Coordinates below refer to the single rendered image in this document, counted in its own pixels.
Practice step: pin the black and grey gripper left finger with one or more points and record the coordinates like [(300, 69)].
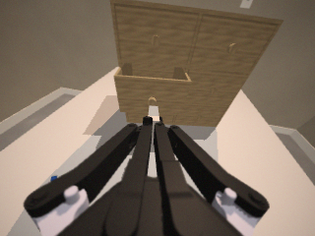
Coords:
[(56, 204)]

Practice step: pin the brown wooden chest of drawers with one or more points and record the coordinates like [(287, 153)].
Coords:
[(199, 12)]

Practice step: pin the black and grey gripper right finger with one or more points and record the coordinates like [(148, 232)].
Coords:
[(240, 204)]

